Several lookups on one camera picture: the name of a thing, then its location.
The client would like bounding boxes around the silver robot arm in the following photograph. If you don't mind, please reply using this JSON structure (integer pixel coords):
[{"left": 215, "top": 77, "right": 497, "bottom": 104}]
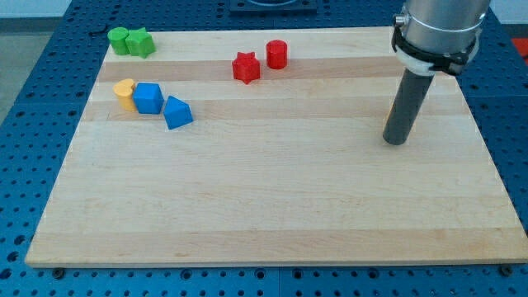
[{"left": 392, "top": 0, "right": 490, "bottom": 76}]

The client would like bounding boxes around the red cylinder block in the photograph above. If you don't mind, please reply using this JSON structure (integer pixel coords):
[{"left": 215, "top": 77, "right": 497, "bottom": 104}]
[{"left": 266, "top": 40, "right": 288, "bottom": 69}]

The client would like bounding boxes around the blue cube block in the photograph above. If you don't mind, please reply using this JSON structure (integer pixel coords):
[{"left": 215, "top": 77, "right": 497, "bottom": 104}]
[{"left": 133, "top": 82, "right": 164, "bottom": 114}]

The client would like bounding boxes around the green star block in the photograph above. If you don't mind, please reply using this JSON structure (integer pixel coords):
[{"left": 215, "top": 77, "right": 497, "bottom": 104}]
[{"left": 125, "top": 27, "right": 156, "bottom": 59}]

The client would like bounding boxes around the dark grey cylindrical pointer tool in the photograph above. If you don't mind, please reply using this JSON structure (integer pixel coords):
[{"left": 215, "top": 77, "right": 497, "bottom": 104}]
[{"left": 383, "top": 69, "right": 433, "bottom": 145}]

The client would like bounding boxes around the wooden board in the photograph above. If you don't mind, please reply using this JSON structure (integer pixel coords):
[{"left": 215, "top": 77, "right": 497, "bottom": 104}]
[{"left": 26, "top": 27, "right": 527, "bottom": 268}]

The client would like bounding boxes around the green cylinder block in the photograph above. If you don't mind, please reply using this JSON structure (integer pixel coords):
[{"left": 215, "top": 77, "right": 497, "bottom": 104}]
[{"left": 107, "top": 27, "right": 130, "bottom": 55}]

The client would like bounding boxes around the red star block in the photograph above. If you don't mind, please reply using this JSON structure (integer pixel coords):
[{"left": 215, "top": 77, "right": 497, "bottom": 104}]
[{"left": 232, "top": 52, "right": 261, "bottom": 84}]

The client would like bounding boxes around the blue triangular prism block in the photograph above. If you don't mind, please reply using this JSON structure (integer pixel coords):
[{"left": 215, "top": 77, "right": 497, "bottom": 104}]
[{"left": 163, "top": 96, "right": 194, "bottom": 130}]

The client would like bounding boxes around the yellow heart block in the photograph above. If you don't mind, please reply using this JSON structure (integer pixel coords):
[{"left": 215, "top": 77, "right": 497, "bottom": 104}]
[{"left": 112, "top": 78, "right": 137, "bottom": 111}]

